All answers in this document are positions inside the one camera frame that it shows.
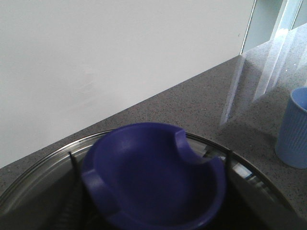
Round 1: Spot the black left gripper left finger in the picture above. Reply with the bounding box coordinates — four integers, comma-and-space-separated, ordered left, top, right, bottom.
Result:
39, 151, 96, 230

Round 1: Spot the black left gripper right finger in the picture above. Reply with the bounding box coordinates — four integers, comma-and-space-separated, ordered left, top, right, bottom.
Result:
226, 151, 295, 230

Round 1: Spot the light blue ribbed plastic cup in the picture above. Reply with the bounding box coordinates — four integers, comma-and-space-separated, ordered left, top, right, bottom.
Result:
275, 87, 307, 169

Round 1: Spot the white window frame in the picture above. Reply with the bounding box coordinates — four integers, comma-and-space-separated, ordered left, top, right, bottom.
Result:
240, 0, 307, 54

